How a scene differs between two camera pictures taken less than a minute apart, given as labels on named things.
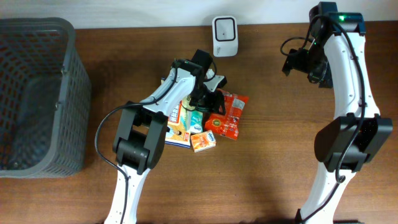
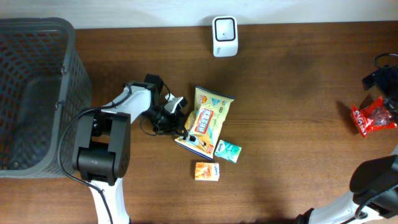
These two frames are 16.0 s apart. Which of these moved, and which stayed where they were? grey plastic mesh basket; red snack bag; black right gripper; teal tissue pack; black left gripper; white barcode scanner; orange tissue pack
Moved: red snack bag; black right gripper; orange tissue pack; black left gripper; teal tissue pack
Stayed: white barcode scanner; grey plastic mesh basket
